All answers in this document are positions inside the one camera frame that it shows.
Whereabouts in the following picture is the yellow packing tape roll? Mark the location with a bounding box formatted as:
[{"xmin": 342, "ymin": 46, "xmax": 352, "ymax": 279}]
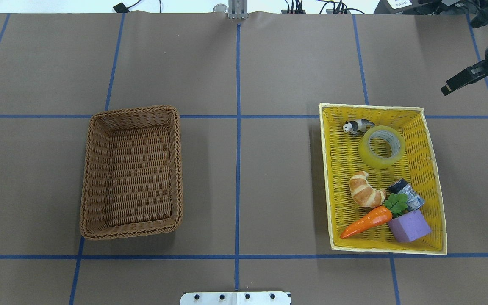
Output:
[{"xmin": 358, "ymin": 125, "xmax": 405, "ymax": 169}]

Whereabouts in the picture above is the yellow woven basket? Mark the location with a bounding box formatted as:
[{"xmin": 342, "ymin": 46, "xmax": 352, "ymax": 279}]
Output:
[{"xmin": 318, "ymin": 103, "xmax": 447, "ymax": 255}]

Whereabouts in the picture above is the blue tape line lengthwise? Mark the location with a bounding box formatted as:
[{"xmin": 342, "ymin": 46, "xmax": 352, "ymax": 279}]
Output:
[{"xmin": 234, "ymin": 23, "xmax": 242, "ymax": 291}]

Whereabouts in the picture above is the brown wicker basket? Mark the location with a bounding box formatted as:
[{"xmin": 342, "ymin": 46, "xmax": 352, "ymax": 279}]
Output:
[{"xmin": 79, "ymin": 105, "xmax": 183, "ymax": 241}]

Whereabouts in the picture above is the panda figurine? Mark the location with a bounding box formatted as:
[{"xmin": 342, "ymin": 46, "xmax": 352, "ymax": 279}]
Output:
[{"xmin": 342, "ymin": 118, "xmax": 375, "ymax": 136}]

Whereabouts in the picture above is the small dark jar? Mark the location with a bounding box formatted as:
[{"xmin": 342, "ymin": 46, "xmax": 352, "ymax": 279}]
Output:
[{"xmin": 388, "ymin": 178, "xmax": 425, "ymax": 212}]

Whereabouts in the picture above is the toy carrot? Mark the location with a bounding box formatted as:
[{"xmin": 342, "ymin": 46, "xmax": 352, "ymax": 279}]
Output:
[{"xmin": 340, "ymin": 193, "xmax": 408, "ymax": 239}]

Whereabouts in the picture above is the toy croissant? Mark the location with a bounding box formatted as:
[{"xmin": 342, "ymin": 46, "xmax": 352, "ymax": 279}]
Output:
[{"xmin": 349, "ymin": 171, "xmax": 387, "ymax": 208}]

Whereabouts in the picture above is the purple foam block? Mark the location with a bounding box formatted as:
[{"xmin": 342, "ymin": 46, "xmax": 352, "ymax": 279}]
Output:
[{"xmin": 387, "ymin": 210, "xmax": 432, "ymax": 243}]

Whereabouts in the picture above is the aluminium frame post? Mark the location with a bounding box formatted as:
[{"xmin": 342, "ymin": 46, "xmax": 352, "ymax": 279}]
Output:
[{"xmin": 227, "ymin": 0, "xmax": 249, "ymax": 20}]

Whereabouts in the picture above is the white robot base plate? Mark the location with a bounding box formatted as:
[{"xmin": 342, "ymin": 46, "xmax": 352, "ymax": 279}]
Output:
[{"xmin": 180, "ymin": 291, "xmax": 292, "ymax": 305}]

